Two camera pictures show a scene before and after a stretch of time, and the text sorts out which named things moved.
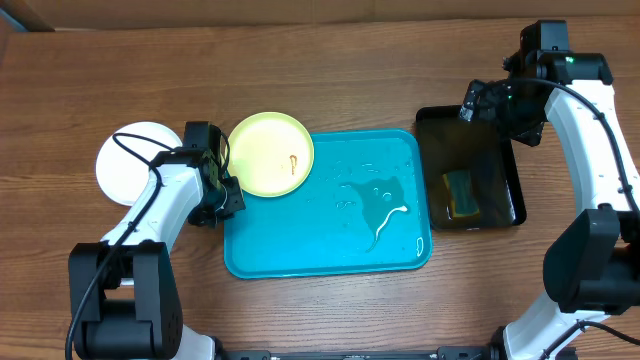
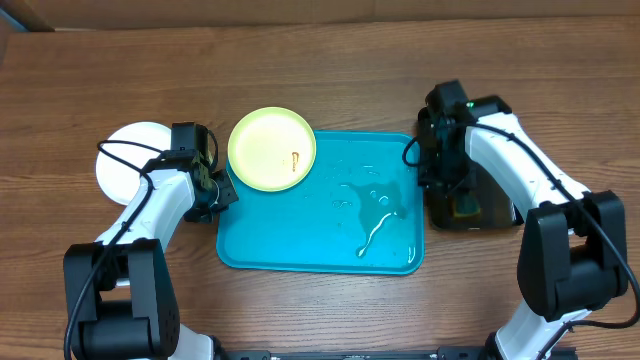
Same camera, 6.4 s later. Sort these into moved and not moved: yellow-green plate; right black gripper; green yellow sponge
Moved: right black gripper
Not moved: yellow-green plate; green yellow sponge
